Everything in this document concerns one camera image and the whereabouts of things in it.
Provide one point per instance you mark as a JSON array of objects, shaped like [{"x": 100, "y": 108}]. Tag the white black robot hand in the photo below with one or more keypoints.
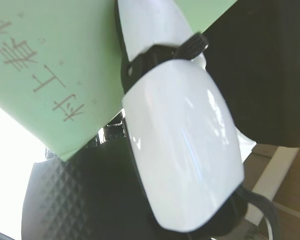
[{"x": 185, "y": 140}]

